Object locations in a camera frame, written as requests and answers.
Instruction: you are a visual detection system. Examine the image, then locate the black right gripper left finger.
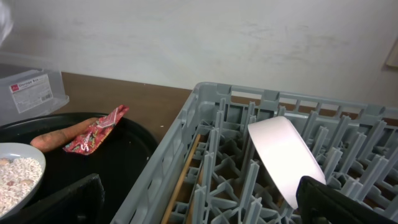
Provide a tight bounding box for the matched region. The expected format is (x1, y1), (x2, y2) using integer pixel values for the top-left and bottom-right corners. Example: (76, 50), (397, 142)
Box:
(1, 174), (104, 224)

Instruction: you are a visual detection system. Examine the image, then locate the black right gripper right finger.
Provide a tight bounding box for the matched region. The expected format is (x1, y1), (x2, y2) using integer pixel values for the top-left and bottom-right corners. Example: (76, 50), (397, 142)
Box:
(296, 176), (395, 224)

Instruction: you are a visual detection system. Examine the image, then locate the red snack wrapper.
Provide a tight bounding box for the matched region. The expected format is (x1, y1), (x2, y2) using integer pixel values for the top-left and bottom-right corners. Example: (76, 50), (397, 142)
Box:
(63, 105), (129, 156)

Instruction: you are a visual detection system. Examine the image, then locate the pink plastic bowl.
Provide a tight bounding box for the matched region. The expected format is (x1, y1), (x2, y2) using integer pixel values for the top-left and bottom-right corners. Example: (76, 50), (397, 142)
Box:
(248, 116), (326, 209)

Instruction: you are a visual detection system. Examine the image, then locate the orange carrot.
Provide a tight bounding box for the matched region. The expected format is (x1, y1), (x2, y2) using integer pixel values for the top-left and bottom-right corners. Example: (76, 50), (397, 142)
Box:
(30, 118), (98, 152)

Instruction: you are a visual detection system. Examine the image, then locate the grey plate with food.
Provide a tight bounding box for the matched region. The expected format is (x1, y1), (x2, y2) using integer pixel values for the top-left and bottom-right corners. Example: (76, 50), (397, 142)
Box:
(1, 142), (46, 219)

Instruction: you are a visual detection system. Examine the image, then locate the grey plastic dishwasher rack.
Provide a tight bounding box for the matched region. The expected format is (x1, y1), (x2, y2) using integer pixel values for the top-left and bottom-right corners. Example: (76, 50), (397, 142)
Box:
(113, 82), (397, 223)

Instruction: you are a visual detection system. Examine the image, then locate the clear plastic storage box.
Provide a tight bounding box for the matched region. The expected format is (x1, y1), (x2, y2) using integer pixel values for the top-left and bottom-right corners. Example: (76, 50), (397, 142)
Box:
(1, 52), (69, 125)

